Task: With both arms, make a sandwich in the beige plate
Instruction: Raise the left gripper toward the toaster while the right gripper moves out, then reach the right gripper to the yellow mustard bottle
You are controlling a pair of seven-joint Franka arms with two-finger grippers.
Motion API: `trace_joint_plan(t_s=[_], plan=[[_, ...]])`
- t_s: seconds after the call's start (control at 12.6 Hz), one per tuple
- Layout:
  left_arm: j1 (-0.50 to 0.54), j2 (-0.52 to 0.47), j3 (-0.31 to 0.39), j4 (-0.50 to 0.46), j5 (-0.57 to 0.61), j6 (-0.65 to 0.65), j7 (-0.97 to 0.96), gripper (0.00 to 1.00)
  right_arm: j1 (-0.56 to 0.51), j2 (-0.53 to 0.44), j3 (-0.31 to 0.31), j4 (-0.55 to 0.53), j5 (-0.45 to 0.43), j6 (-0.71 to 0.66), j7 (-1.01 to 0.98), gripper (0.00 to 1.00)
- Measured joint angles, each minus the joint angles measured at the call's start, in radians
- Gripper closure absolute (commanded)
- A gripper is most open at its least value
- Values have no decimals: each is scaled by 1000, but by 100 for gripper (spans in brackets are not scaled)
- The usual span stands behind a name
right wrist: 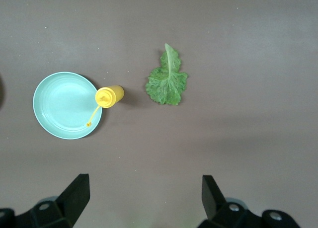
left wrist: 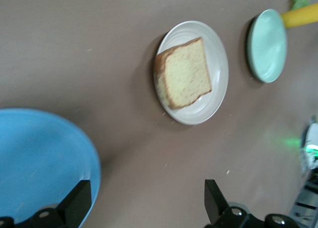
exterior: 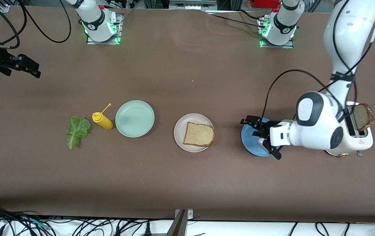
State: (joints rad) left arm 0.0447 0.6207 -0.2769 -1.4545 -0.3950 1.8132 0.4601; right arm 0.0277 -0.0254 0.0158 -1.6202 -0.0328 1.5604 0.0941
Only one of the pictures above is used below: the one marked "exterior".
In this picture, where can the aluminium profile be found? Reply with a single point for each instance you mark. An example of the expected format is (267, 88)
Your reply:
(4, 6)

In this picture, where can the blue plate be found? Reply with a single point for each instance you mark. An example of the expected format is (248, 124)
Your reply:
(251, 146)

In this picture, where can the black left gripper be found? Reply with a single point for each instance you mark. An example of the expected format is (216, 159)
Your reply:
(264, 128)

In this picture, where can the black left camera bracket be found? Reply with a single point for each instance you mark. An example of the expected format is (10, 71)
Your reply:
(272, 151)

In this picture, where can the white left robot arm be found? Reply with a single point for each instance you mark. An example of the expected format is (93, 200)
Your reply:
(318, 131)

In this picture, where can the dark metal frame bar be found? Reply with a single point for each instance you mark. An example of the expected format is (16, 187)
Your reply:
(177, 227)

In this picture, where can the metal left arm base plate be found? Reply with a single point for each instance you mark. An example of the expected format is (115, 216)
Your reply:
(276, 46)

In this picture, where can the aluminium frame beam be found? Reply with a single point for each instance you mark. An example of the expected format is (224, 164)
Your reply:
(192, 5)

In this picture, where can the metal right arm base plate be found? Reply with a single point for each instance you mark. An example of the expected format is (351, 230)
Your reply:
(104, 42)

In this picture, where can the red box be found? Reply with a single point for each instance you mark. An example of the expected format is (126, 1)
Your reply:
(266, 3)

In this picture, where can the green lettuce leaf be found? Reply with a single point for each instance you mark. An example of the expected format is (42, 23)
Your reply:
(76, 131)

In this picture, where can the black power plug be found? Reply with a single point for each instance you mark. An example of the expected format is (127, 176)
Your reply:
(147, 231)

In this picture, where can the dark crust bread slice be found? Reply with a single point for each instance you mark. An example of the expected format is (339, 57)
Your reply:
(361, 118)

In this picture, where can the mint green plate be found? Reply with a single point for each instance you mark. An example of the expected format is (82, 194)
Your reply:
(135, 118)

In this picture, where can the beige plate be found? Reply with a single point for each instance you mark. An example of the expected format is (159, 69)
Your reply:
(181, 131)

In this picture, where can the metal corner bracket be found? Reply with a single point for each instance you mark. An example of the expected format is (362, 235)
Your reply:
(190, 214)

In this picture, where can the light brown bread slice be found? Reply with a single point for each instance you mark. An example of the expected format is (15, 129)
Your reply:
(199, 134)

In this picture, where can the cream white toaster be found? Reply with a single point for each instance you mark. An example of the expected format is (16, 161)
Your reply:
(359, 144)

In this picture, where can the yellow mustard squeeze bottle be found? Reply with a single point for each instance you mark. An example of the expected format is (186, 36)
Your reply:
(104, 122)

